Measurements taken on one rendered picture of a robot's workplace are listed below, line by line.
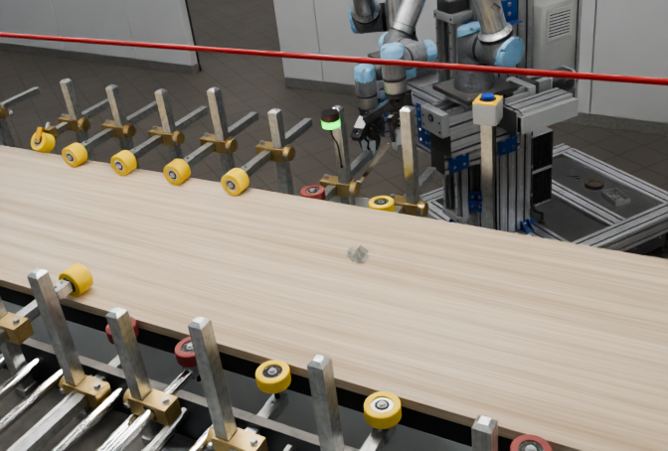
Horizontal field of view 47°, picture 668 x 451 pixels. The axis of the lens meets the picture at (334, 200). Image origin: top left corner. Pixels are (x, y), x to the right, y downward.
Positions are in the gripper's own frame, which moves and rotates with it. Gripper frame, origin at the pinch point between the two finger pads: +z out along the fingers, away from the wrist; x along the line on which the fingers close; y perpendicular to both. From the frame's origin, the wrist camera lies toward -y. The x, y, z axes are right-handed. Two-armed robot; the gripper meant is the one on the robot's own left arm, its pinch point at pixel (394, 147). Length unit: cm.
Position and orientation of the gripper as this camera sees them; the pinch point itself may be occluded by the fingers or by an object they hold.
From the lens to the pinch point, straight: 256.4
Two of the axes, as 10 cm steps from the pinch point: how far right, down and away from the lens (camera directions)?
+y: 9.8, -0.3, -1.9
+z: 1.2, 8.7, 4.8
